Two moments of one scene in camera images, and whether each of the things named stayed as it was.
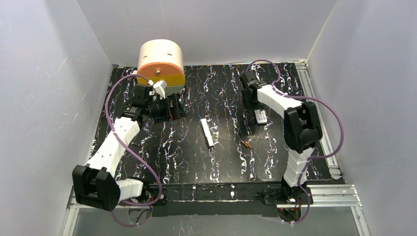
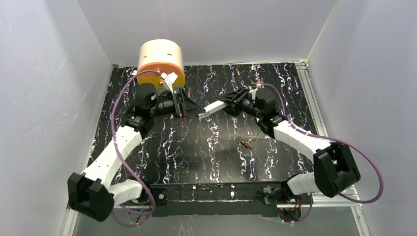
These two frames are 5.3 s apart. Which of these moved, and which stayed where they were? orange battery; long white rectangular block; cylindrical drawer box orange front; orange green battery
Moved: long white rectangular block
Stayed: orange green battery; orange battery; cylindrical drawer box orange front
